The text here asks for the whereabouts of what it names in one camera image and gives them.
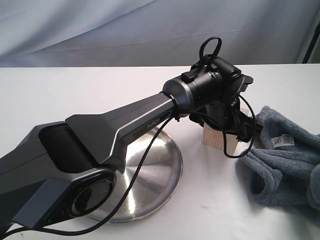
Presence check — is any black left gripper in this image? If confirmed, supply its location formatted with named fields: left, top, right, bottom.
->
left=189, top=97, right=263, bottom=143

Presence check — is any light wooden block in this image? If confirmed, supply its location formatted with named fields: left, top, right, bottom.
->
left=202, top=123, right=239, bottom=155

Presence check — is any grey-blue fleece towel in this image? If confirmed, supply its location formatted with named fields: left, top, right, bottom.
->
left=240, top=106, right=320, bottom=211

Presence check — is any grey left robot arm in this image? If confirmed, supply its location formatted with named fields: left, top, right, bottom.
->
left=0, top=54, right=256, bottom=233

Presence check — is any round stainless steel plate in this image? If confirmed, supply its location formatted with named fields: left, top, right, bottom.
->
left=88, top=128, right=183, bottom=223

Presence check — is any black light stand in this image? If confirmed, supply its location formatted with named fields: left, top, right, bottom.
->
left=301, top=22, right=320, bottom=64

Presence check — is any white backdrop curtain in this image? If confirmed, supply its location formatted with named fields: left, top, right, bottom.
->
left=0, top=0, right=320, bottom=67

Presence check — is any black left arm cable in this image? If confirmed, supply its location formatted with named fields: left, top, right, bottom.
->
left=0, top=36, right=257, bottom=240

